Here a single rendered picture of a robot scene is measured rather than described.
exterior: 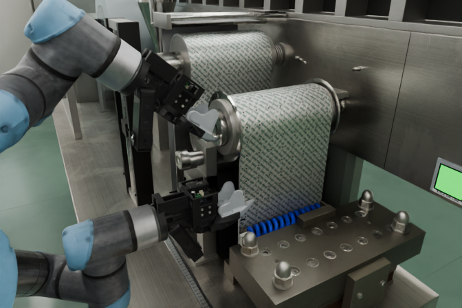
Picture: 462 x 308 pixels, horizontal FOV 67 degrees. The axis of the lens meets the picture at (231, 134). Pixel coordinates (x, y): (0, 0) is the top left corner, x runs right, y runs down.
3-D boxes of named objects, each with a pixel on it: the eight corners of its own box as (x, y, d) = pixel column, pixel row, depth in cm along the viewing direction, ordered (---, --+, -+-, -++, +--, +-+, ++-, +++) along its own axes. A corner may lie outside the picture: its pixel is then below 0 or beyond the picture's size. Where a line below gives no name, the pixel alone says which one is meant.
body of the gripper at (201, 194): (222, 192, 65) (159, 210, 59) (222, 230, 68) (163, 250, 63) (205, 174, 71) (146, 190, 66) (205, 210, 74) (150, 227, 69)
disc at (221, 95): (207, 146, 80) (206, 84, 75) (210, 146, 81) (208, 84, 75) (240, 173, 68) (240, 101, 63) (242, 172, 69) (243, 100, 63)
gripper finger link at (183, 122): (208, 134, 63) (170, 108, 58) (203, 141, 63) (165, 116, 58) (199, 126, 67) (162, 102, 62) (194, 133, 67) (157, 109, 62)
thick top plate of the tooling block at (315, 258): (229, 269, 73) (229, 247, 70) (363, 215, 91) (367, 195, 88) (273, 331, 60) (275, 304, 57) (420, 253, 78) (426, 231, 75)
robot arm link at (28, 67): (-35, 113, 46) (9, 50, 44) (4, 91, 57) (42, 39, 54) (20, 147, 49) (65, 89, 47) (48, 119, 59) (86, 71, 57)
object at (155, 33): (146, 141, 151) (132, 1, 129) (176, 136, 157) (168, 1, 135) (155, 155, 139) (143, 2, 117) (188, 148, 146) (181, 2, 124)
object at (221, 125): (211, 102, 70) (225, 131, 66) (219, 101, 71) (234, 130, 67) (203, 125, 75) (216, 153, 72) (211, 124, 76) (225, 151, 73)
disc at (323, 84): (293, 128, 92) (298, 72, 86) (295, 128, 92) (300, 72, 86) (334, 148, 80) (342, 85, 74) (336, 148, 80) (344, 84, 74)
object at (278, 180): (237, 232, 76) (238, 156, 69) (319, 203, 87) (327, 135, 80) (238, 234, 76) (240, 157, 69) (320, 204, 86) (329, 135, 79)
